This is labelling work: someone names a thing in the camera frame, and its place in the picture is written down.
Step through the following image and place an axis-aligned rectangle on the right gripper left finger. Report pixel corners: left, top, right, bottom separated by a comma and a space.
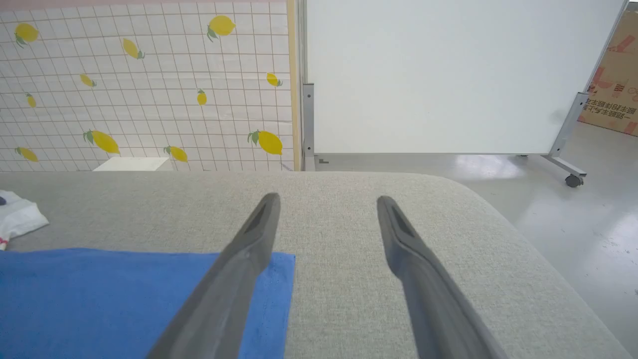
146, 192, 282, 359

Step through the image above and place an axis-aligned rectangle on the blue cloth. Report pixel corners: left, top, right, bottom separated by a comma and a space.
0, 247, 296, 359

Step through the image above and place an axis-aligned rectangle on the white box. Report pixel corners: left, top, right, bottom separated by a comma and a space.
93, 157, 171, 172

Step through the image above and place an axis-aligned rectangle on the white partition board on stand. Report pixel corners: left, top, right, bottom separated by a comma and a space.
298, 0, 630, 188

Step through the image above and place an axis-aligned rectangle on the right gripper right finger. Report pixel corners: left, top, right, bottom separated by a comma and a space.
377, 195, 509, 359

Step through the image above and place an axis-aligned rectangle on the lemon print tiled panel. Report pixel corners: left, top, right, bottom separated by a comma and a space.
0, 0, 303, 172

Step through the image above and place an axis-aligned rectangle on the brown cardboard box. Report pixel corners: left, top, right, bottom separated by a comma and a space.
578, 9, 638, 137

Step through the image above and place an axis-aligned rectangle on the white cloth garment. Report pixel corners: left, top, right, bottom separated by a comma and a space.
0, 189, 50, 251

